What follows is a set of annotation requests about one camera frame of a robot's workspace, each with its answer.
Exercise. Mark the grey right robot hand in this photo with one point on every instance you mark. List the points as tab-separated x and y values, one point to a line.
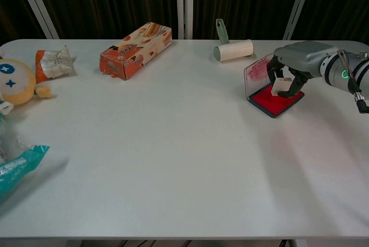
305	56

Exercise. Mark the red and white stamp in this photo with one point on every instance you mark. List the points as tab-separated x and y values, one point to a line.
281	86

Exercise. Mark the red ink pad case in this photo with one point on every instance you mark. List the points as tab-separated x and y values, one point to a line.
266	100

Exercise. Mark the teal plastic package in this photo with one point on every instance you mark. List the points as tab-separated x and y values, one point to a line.
17	163

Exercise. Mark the white metal frame bar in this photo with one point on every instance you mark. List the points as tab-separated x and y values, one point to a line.
297	7
184	4
36	0

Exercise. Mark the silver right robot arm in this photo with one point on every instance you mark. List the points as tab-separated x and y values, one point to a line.
348	69

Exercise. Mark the yellow round plush toy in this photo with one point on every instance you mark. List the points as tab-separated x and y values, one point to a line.
14	81

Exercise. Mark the orange biscuit box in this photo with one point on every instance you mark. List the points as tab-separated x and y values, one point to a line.
135	52

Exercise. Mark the orange and clear snack bag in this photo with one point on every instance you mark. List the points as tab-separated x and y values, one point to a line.
53	63

